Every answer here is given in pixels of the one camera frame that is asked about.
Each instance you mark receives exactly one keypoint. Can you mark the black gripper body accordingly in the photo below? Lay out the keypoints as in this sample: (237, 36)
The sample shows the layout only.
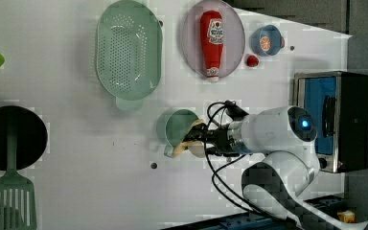
(219, 140)

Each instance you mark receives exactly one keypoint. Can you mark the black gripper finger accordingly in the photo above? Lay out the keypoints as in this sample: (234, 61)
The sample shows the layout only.
(199, 128)
(194, 138)

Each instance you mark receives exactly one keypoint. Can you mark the yellow plush peeled banana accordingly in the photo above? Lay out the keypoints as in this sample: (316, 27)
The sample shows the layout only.
(195, 148)

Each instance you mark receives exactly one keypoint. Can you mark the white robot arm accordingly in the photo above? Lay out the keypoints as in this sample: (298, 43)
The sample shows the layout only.
(286, 138)

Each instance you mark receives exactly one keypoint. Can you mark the green mug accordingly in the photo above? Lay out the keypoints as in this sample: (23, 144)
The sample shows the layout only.
(172, 126)

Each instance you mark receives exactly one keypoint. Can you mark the red plush strawberry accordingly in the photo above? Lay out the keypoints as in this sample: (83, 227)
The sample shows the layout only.
(252, 61)

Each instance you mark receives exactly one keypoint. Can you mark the lilac round plate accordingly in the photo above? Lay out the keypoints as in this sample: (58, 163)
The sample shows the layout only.
(233, 37)

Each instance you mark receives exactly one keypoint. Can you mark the plush orange slice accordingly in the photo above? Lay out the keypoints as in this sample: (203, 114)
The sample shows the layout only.
(265, 43)

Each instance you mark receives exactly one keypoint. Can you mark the red plush ketchup bottle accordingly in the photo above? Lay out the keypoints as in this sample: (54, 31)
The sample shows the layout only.
(211, 36)

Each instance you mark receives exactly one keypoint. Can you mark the blue bowl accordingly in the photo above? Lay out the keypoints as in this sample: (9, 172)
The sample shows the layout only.
(276, 38)

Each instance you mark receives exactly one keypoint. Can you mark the green plastic colander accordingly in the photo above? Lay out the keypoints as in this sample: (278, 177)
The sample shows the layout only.
(129, 52)

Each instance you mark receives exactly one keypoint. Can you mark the silver toaster oven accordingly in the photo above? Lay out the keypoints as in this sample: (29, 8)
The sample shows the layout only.
(338, 102)

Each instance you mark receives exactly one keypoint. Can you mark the small yellow box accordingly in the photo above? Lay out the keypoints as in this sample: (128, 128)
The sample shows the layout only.
(347, 216)

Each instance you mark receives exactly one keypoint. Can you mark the black round pan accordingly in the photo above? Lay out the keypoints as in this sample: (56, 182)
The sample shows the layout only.
(22, 131)

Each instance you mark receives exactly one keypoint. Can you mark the green slotted spatula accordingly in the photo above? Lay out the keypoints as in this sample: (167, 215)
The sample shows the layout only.
(17, 192)

